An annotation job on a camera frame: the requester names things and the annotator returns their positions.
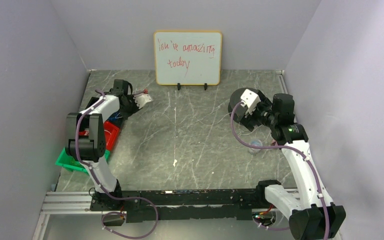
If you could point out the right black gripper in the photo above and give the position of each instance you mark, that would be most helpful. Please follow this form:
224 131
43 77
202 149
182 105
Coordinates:
245 120

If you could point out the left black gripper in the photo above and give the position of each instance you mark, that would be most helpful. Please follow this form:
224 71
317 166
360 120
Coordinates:
129 102

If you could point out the black cable spool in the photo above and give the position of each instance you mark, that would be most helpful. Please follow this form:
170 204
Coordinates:
236 102

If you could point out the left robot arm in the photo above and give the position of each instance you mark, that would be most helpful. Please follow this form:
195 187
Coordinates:
85 132

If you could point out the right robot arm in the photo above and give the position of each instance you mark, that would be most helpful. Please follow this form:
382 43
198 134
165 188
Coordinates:
314 216

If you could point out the black bin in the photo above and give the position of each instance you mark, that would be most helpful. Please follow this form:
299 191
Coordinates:
119 116

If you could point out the clear round container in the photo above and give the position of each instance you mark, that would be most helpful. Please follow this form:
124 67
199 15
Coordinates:
255 143

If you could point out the red bin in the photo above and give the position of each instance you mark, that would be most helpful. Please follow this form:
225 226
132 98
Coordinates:
111 132

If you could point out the pink-capped bottle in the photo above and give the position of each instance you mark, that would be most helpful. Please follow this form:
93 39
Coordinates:
273 143

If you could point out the yellow-framed whiteboard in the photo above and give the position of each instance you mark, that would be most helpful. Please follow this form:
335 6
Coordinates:
187 57

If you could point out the green bin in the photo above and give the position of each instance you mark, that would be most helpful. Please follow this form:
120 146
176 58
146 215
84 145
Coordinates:
69 163

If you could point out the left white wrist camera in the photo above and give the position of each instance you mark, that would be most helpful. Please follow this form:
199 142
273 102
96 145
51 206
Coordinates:
142 98

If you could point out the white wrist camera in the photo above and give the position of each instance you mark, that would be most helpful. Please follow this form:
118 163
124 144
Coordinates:
142 98
249 100

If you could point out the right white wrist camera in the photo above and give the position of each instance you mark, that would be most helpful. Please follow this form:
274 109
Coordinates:
249 100

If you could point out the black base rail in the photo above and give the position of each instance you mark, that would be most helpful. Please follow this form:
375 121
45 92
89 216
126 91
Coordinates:
201 204

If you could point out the aluminium frame rail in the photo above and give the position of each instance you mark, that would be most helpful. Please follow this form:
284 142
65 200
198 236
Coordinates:
74 203

